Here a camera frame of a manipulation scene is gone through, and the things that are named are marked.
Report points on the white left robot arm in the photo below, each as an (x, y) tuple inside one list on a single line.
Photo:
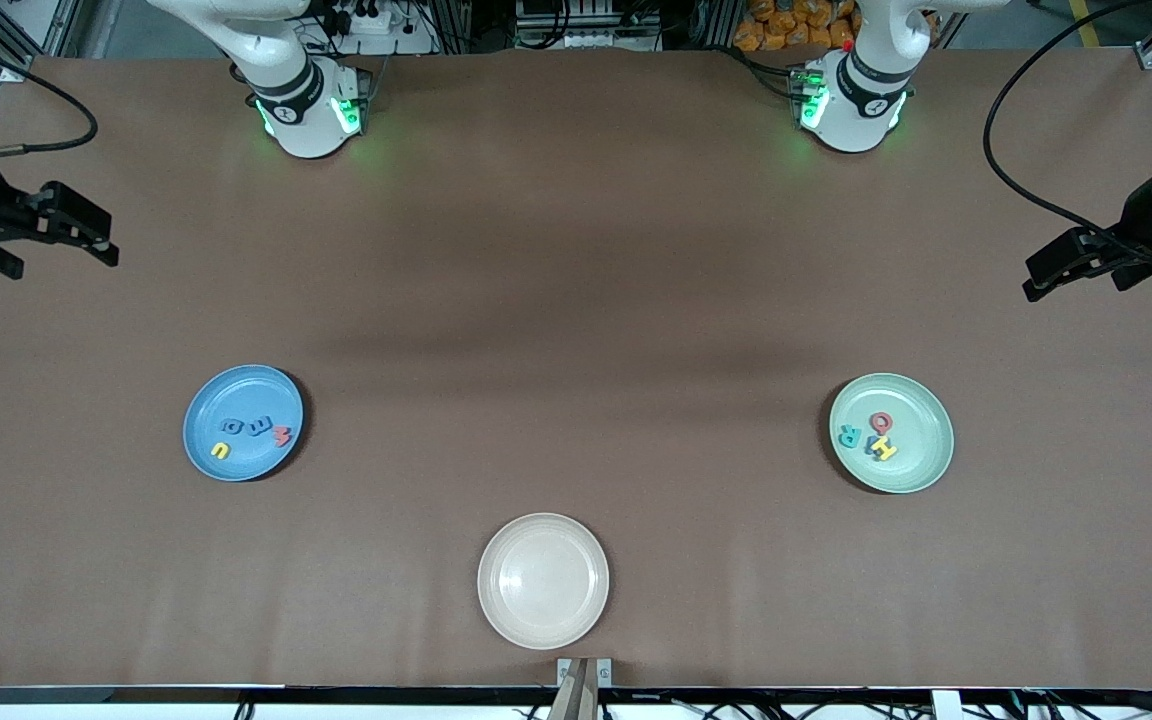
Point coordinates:
[(866, 100)]

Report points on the black electronics rack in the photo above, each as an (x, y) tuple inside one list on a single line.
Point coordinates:
[(586, 20)]

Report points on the teal foam letter R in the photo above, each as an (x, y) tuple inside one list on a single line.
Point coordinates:
[(849, 436)]

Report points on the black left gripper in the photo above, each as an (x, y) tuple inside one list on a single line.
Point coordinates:
[(1144, 222)]

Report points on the blue round plate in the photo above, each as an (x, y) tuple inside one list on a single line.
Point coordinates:
[(246, 395)]

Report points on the blue foam capital W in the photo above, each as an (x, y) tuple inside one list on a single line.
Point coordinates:
[(870, 446)]

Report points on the small metal mounting bracket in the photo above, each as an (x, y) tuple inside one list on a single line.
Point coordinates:
[(604, 672)]

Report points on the blue foam lowercase m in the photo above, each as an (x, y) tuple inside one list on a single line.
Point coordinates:
[(258, 427)]

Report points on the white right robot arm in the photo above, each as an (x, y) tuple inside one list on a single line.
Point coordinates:
[(301, 100)]

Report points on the tan wooden post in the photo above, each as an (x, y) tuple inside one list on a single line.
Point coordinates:
[(576, 700)]

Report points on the red foam letter Q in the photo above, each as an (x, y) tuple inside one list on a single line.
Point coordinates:
[(881, 422)]

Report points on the pile of orange bags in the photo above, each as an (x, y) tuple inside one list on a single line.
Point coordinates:
[(776, 25)]

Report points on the red foam lowercase w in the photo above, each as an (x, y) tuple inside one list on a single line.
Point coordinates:
[(282, 436)]

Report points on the beige round plate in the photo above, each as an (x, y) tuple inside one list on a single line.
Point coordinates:
[(543, 582)]

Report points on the white power strip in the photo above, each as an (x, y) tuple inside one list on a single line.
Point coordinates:
[(376, 25)]

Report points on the pale green round plate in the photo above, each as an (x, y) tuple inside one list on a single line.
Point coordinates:
[(921, 450)]

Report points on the yellow foam letter H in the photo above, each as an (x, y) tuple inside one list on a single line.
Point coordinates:
[(883, 449)]

